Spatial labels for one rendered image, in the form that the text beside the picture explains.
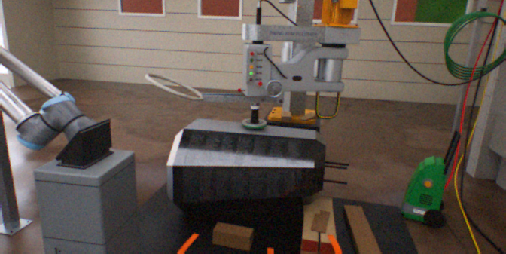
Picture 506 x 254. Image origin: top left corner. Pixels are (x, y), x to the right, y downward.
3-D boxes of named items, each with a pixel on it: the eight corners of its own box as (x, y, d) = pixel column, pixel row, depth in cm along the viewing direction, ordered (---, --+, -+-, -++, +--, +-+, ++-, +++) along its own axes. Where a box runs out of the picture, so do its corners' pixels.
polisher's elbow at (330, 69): (314, 79, 288) (316, 56, 283) (333, 78, 295) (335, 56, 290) (325, 82, 271) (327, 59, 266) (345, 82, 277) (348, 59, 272)
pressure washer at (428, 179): (441, 212, 315) (459, 127, 293) (443, 231, 285) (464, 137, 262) (401, 203, 330) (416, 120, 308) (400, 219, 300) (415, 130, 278)
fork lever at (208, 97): (278, 99, 288) (278, 93, 287) (285, 104, 270) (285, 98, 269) (200, 97, 274) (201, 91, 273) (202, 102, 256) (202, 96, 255)
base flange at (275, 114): (274, 109, 383) (274, 105, 382) (315, 113, 373) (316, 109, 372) (267, 120, 336) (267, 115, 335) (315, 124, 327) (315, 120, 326)
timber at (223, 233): (212, 243, 254) (212, 230, 250) (217, 234, 265) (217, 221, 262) (249, 251, 247) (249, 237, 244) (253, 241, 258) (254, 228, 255)
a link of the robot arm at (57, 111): (77, 113, 185) (56, 90, 185) (54, 133, 184) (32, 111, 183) (89, 114, 200) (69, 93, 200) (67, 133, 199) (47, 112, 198)
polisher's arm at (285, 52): (275, 69, 352) (276, 46, 346) (303, 69, 363) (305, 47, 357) (307, 80, 285) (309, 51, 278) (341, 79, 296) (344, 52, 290)
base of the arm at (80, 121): (85, 127, 181) (73, 114, 181) (64, 148, 185) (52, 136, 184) (105, 121, 200) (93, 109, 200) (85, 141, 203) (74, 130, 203)
